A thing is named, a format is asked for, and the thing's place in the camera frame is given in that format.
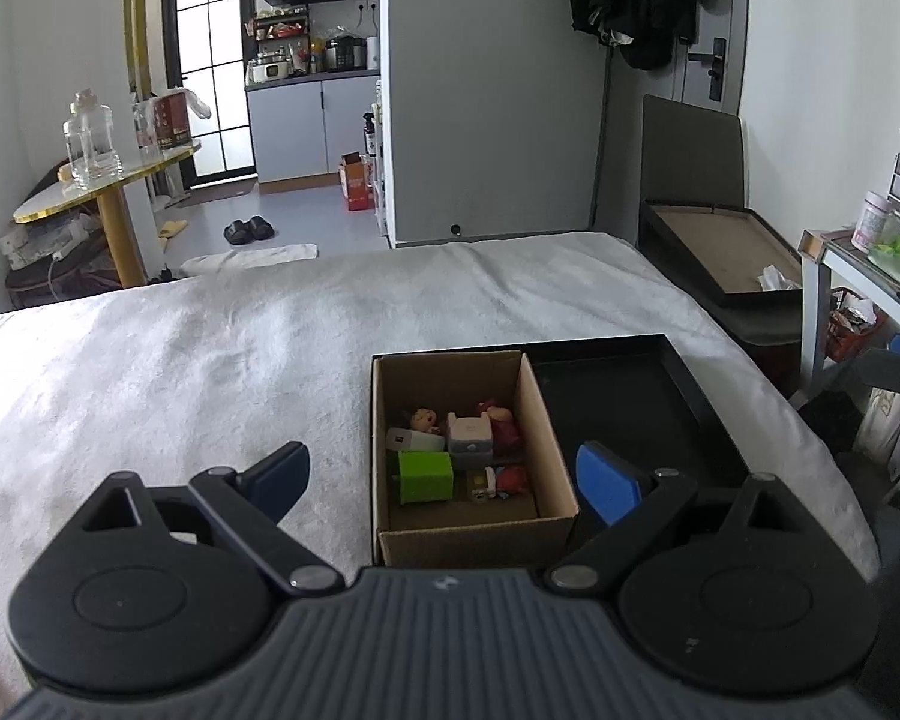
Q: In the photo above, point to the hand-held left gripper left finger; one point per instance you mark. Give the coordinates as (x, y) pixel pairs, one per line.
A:
(281, 472)

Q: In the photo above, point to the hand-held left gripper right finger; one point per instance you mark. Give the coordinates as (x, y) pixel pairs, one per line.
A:
(607, 480)

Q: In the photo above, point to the small red toy figure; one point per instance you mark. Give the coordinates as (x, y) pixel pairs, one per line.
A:
(511, 480)

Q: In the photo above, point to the large red toy figure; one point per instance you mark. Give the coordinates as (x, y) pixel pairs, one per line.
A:
(504, 431)

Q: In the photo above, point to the small yellow white toy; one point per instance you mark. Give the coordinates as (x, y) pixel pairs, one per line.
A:
(481, 486)

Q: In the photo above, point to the white charger block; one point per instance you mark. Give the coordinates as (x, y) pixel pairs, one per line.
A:
(412, 441)

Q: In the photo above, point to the grey and white toy cube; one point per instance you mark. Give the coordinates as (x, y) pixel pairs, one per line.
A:
(471, 441)

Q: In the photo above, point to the green cube block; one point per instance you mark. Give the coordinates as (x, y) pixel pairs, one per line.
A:
(426, 476)

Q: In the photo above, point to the small brown-haired doll figure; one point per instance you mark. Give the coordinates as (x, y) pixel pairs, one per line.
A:
(422, 420)

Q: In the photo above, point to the brown cardboard box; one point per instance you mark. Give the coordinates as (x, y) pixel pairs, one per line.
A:
(457, 540)

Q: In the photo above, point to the white paper bag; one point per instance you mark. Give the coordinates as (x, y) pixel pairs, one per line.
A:
(885, 427)

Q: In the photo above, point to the red basket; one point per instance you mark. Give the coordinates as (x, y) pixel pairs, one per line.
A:
(851, 330)

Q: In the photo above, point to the black tray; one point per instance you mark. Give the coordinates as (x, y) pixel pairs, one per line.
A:
(622, 397)

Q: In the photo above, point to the white side table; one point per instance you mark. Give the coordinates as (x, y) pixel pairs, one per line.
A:
(814, 292)

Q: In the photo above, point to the pink-lidded jar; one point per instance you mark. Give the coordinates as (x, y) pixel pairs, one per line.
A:
(870, 223)

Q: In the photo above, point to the white crumpled tissue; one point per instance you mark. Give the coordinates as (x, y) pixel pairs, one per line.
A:
(778, 279)

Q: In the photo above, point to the white floor towel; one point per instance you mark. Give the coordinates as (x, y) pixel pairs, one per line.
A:
(247, 259)

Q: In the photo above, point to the black slipper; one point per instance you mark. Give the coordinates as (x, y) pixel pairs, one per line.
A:
(237, 232)
(260, 226)

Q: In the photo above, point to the grey door mat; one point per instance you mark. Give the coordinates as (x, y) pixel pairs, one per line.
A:
(214, 195)

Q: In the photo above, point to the round gold-rimmed table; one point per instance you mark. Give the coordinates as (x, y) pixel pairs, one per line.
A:
(112, 232)

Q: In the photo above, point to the orange cardboard box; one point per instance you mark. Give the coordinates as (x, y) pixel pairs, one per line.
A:
(358, 184)

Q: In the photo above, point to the dark storage box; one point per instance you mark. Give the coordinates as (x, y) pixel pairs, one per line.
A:
(690, 157)

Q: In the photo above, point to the black stool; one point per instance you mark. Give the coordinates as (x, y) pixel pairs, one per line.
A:
(37, 289)

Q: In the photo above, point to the white power strip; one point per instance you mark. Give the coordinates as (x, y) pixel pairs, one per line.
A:
(45, 244)

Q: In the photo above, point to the white kitchen base cabinet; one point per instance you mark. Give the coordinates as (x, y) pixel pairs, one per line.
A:
(307, 127)

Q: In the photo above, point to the black spray bottle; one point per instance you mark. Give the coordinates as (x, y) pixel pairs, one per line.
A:
(370, 136)

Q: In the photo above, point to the black door lock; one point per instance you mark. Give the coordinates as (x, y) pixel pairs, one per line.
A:
(714, 67)

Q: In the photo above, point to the red canister in plastic bag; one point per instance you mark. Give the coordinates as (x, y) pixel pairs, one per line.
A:
(169, 120)

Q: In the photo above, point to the clear glass jar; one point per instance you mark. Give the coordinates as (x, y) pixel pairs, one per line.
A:
(94, 142)

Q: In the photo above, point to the grey entrance door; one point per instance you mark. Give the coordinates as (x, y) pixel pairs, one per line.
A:
(724, 0)

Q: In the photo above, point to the dark cooking pot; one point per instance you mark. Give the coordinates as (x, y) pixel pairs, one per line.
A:
(345, 54)

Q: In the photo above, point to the black-framed glass door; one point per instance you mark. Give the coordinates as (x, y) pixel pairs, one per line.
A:
(206, 52)

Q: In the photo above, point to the kitchen spice rack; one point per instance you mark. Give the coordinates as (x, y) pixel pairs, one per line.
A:
(281, 26)

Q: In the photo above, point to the black hanging jacket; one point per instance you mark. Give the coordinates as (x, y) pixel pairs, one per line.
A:
(630, 0)

